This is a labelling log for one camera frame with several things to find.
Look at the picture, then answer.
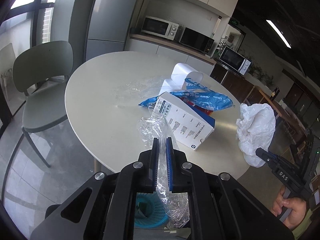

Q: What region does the clear plastic wrap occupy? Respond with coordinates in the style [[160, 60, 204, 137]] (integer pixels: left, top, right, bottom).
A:
[[137, 114, 190, 228]]

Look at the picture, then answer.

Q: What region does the white cardboard box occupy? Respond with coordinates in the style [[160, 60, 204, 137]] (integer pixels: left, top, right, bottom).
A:
[[153, 92, 215, 150]]

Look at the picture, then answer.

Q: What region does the white plastic bag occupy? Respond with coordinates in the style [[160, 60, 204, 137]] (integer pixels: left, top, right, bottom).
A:
[[236, 103, 276, 168]]

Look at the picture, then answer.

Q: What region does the red snack bag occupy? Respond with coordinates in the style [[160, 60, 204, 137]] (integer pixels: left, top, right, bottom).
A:
[[180, 97, 213, 115]]

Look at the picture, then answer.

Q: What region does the blue plastic snack bag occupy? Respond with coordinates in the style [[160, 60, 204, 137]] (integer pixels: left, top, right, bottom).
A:
[[138, 77, 234, 112]]

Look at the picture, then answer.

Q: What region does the white plastic container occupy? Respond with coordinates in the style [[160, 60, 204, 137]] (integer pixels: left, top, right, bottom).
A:
[[159, 63, 203, 95]]

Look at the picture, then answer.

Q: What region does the blue plastic trash basket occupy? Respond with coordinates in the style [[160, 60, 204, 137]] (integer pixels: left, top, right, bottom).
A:
[[135, 192, 168, 229]]

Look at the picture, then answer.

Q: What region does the person's right hand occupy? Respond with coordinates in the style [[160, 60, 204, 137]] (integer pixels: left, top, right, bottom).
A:
[[272, 187, 308, 230]]

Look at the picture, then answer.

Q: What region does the clear plastic sheet on table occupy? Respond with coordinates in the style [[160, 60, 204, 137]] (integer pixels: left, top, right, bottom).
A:
[[111, 75, 167, 103]]

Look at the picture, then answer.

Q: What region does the round white dining table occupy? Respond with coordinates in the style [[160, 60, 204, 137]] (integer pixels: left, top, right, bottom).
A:
[[65, 51, 249, 178]]

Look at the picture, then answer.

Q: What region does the white microwave right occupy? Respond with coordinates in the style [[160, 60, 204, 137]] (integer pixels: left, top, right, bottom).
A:
[[219, 47, 251, 75]]

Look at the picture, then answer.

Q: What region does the white microwave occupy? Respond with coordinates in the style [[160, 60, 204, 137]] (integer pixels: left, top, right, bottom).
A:
[[141, 16, 179, 41], [219, 47, 251, 75]]

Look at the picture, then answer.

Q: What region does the black microwave oven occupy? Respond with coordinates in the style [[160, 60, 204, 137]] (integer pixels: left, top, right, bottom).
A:
[[179, 27, 214, 54]]

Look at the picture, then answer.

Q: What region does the white microwave left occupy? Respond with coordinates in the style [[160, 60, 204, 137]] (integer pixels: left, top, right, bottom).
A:
[[141, 16, 179, 41]]

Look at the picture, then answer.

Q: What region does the grey refrigerator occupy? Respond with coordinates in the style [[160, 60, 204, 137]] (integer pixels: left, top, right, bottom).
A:
[[85, 0, 137, 61]]

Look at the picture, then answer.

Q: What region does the sage green chair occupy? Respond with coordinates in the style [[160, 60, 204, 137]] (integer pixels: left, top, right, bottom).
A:
[[12, 41, 73, 167]]

